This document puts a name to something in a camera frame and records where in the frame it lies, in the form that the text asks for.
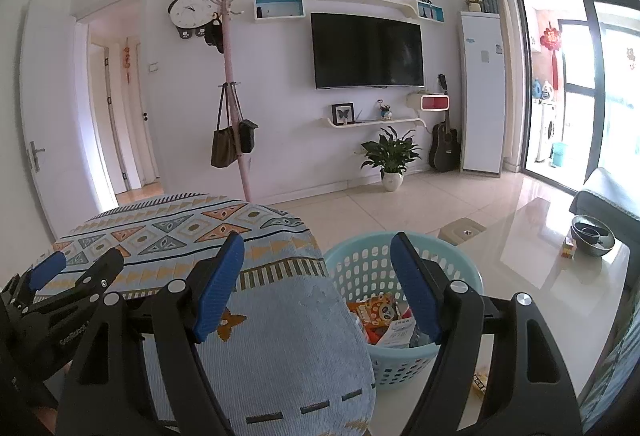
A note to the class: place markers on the light blue bucket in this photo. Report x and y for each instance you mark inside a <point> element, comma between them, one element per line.
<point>558,155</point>

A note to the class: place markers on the pink coat rack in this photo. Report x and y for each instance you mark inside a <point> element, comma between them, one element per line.
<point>230,66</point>

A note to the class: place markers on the small flower figurine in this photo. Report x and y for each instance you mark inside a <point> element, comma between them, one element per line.
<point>385,112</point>

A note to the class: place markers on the flower vase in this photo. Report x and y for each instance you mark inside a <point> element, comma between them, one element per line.
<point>475,2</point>

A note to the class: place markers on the dark framed glass sliding door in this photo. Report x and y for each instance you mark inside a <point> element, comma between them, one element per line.
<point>591,116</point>

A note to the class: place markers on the small blue box shelf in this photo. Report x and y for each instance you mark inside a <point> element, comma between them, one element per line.
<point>430,11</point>

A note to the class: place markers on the long blue box shelf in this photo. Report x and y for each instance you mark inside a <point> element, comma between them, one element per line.
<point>277,9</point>

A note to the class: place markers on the brown tote bag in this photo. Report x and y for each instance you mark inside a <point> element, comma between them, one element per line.
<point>222,149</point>

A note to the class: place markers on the white standing air conditioner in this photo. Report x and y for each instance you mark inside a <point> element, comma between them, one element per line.
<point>482,91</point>

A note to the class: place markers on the red white box shelf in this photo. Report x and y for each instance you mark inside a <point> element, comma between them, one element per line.
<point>435,103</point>

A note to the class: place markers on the white curved low shelf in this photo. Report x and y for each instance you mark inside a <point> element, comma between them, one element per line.
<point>375,121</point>

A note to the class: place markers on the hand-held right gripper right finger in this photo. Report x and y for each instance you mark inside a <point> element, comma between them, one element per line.
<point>415,286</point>

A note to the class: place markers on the potted green plant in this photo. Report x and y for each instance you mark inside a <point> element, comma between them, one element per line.
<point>392,151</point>

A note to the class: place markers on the panda wall clock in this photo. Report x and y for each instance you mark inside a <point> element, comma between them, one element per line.
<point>190,9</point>

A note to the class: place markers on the black guitar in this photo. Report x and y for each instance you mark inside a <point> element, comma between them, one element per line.
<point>445,149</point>

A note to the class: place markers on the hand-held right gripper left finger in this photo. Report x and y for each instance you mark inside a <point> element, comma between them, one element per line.
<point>220,286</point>

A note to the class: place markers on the yellow snack wrapper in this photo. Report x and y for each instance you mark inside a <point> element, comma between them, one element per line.
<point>481,381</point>

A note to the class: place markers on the light blue plastic basket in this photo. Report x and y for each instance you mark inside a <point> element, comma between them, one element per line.
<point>350,266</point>

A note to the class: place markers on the blue detergent bottle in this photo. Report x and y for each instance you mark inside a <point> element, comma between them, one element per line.
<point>536,90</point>

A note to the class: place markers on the black flat television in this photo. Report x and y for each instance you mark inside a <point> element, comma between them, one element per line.
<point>367,49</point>

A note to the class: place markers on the small black bag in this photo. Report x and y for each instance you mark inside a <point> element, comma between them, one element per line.
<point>247,136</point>

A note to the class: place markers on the butterfly picture frame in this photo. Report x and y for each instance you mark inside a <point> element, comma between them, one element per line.
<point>342,113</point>

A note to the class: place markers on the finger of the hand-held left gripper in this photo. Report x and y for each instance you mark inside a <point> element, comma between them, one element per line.
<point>47,271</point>
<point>95,273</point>

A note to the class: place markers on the red hanging ornament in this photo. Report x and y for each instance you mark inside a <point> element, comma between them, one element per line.
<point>127,64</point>

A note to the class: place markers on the white paper box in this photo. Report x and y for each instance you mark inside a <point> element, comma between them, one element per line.
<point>397,333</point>

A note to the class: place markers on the metal bowl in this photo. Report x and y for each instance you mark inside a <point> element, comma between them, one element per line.
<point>592,246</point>

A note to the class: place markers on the orange panda snack packet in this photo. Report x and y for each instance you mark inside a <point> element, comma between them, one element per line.
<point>375,313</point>

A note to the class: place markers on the white detergent bottle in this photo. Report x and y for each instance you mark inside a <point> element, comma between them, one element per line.
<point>548,91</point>

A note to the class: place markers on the beige plastic stool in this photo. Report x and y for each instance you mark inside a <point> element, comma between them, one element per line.
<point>462,231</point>

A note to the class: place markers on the small colourful cube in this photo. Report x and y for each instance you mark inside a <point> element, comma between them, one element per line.
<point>568,248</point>

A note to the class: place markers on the large red knot ornament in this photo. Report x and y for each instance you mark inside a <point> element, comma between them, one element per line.
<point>551,39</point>

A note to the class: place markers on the white washing machine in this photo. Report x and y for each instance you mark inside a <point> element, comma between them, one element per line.
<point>546,129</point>

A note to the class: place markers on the patterned blue blanket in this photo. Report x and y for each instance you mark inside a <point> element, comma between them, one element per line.
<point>280,346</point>

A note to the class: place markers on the grey sofa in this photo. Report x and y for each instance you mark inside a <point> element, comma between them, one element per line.
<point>610,196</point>

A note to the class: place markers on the black cap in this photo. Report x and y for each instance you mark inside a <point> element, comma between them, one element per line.
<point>215,36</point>

